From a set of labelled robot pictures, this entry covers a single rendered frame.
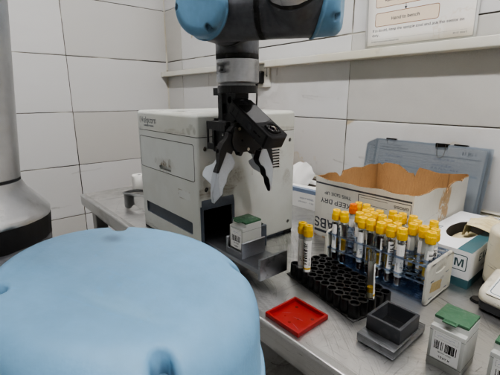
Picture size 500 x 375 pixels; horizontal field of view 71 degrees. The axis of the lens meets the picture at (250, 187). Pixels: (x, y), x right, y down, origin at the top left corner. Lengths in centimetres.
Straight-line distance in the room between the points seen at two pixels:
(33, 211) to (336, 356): 41
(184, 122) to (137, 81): 135
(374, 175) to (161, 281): 95
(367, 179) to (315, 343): 61
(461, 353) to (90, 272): 44
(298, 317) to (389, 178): 60
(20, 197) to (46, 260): 7
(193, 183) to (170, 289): 57
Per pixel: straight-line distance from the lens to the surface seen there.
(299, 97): 134
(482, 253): 78
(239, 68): 62
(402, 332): 54
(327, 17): 49
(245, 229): 65
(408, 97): 111
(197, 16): 52
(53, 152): 195
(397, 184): 107
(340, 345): 55
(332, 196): 84
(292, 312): 59
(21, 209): 24
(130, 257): 18
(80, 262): 18
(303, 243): 65
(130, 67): 206
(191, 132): 70
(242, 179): 77
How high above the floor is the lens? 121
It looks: 14 degrees down
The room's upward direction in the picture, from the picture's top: straight up
